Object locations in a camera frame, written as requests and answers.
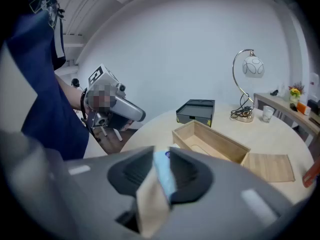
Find black square box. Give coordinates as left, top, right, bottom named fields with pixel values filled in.
left=175, top=99, right=216, bottom=128

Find gold lamp with white shade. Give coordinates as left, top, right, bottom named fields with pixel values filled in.
left=229, top=49, right=265, bottom=123

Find black device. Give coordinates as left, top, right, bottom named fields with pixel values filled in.
left=307, top=98, right=320, bottom=115

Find black wristband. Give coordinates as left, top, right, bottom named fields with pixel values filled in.
left=79, top=88, right=88, bottom=113

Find white stand legs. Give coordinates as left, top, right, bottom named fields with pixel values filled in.
left=98, top=125, right=124, bottom=143

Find flat wooden box lid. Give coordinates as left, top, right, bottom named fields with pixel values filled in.
left=242, top=153, right=296, bottom=184

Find person's left forearm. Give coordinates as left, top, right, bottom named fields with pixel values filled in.
left=54, top=73, right=87, bottom=113

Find wooden side table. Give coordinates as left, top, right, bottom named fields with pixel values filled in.
left=253, top=92, right=320, bottom=148

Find black lamp cable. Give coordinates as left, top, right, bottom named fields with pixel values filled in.
left=230, top=93, right=252, bottom=120

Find orange object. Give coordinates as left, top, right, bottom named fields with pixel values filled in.
left=302, top=158, right=320, bottom=189

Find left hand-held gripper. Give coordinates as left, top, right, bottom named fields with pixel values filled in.
left=83, top=63, right=147, bottom=132

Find wooden box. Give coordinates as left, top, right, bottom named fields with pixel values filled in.
left=171, top=119, right=252, bottom=166

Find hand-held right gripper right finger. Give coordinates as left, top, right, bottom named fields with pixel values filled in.
left=169, top=146, right=215, bottom=205

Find clear glass cup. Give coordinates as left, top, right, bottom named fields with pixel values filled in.
left=261, top=105, right=275, bottom=124

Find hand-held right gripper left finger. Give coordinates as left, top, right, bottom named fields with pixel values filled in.
left=107, top=145, right=155, bottom=198

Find light blue plastic packet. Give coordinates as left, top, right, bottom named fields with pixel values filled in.
left=152, top=150, right=177, bottom=201

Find potted flowers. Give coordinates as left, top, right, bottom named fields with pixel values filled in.
left=288, top=81, right=307, bottom=103

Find person's navy blue clothing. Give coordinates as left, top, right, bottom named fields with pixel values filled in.
left=5, top=0, right=90, bottom=161

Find orange and white box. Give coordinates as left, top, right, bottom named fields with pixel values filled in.
left=296, top=101, right=312, bottom=116

